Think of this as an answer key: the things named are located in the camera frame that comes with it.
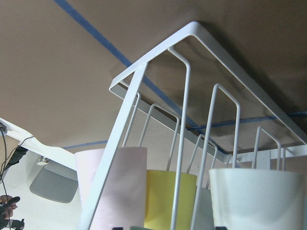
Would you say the yellow cup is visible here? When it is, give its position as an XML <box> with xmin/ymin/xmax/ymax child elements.
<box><xmin>144</xmin><ymin>170</ymin><xmax>197</xmax><ymax>230</ymax></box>

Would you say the pink cup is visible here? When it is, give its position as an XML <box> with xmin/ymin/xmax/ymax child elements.
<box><xmin>75</xmin><ymin>147</ymin><xmax>147</xmax><ymax>230</ymax></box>

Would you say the cream white cup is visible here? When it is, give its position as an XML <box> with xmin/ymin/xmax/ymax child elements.
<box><xmin>209</xmin><ymin>168</ymin><xmax>305</xmax><ymax>230</ymax></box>

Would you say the seated person in black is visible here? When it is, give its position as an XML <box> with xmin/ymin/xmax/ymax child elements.
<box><xmin>0</xmin><ymin>196</ymin><xmax>24</xmax><ymax>230</ymax></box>

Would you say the white wire cup rack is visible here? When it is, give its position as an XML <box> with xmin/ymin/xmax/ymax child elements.
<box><xmin>78</xmin><ymin>21</ymin><xmax>307</xmax><ymax>230</ymax></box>

